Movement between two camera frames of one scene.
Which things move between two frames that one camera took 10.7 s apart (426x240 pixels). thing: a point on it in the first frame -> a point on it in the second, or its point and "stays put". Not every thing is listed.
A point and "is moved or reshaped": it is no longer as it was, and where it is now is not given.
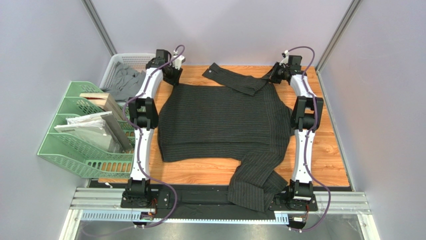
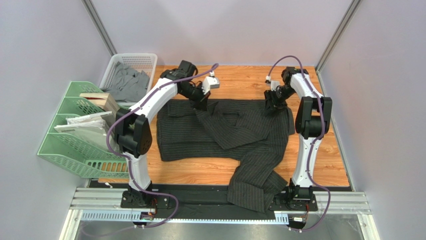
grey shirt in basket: [123, 83] stays put
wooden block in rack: [105, 101] stays put
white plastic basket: [137, 61] stays put
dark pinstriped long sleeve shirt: [231, 116] is moved or reshaped
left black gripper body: [173, 76] -> [196, 95]
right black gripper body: [275, 75] -> [273, 101]
